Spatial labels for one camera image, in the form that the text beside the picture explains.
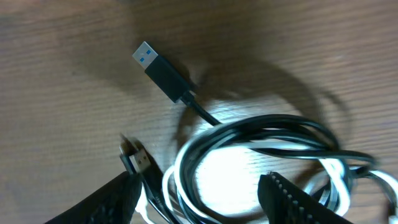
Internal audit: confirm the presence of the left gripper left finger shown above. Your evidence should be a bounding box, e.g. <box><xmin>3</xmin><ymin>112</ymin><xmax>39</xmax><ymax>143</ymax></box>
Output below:
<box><xmin>46</xmin><ymin>171</ymin><xmax>142</xmax><ymax>224</ymax></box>

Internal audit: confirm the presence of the white USB cable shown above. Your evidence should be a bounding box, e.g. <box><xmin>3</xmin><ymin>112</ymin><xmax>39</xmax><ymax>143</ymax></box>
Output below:
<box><xmin>135</xmin><ymin>124</ymin><xmax>398</xmax><ymax>224</ymax></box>

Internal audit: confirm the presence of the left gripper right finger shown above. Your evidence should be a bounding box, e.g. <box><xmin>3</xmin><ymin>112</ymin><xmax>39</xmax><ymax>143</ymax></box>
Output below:
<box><xmin>257</xmin><ymin>172</ymin><xmax>351</xmax><ymax>224</ymax></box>

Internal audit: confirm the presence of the black USB cable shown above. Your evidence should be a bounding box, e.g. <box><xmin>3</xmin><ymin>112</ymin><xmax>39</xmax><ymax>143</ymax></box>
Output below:
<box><xmin>119</xmin><ymin>40</ymin><xmax>379</xmax><ymax>224</ymax></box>

